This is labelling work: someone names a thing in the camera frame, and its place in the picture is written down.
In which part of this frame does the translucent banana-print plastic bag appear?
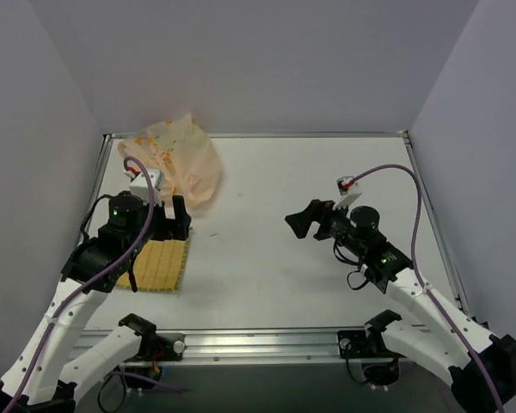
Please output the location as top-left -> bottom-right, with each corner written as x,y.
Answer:
118,113 -> 224,210

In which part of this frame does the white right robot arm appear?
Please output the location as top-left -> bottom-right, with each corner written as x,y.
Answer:
285,200 -> 516,412

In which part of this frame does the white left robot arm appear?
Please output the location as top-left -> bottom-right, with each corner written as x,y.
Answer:
0,191 -> 191,412

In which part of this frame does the square bamboo mat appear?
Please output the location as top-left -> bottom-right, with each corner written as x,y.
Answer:
133,239 -> 190,293

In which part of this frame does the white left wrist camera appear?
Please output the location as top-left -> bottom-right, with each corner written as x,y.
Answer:
124,169 -> 164,205

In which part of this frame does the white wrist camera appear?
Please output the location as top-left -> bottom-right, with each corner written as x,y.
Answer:
333,176 -> 362,210
124,169 -> 164,205

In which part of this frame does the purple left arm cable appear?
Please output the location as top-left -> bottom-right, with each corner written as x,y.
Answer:
2,155 -> 163,413

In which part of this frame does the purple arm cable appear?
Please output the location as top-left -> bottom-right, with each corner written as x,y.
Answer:
2,155 -> 163,413
353,163 -> 507,413

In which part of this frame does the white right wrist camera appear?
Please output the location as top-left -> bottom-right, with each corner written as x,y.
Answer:
333,176 -> 362,210

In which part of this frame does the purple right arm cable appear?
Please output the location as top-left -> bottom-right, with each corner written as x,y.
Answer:
353,163 -> 507,413

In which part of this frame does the aluminium front rail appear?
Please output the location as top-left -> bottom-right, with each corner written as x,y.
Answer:
72,329 -> 371,365

